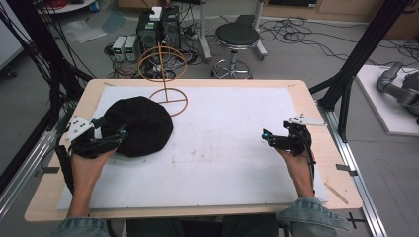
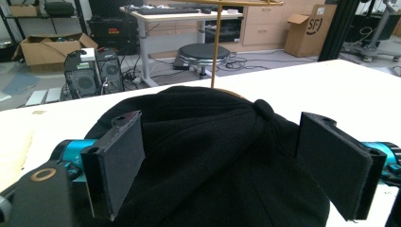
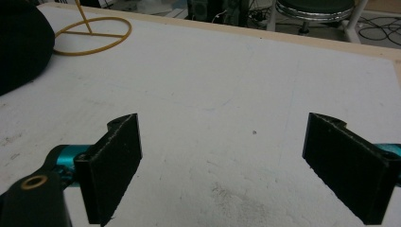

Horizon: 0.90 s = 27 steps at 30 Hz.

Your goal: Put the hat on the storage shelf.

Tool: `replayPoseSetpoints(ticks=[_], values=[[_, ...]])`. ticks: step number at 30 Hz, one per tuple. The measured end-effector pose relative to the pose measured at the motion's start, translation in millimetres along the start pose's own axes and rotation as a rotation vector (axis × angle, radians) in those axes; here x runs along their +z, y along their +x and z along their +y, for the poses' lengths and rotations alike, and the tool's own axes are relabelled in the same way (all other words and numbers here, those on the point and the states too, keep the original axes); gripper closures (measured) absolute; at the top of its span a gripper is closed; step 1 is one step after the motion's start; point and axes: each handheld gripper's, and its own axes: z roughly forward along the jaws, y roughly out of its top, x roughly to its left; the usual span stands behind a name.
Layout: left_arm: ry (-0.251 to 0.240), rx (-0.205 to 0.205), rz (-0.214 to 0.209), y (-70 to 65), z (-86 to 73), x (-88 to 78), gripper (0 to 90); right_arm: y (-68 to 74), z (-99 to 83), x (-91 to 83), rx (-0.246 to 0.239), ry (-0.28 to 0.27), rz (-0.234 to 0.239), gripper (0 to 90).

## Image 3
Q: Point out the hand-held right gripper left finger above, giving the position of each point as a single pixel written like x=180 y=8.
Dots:
x=110 y=167

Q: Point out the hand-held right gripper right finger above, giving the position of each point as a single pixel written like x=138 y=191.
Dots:
x=350 y=164

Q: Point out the black cloth hat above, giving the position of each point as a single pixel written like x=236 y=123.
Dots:
x=22 y=44

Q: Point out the black equipment box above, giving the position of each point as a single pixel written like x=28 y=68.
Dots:
x=217 y=11

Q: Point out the white metal frame leg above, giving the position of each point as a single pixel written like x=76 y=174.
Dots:
x=353 y=22

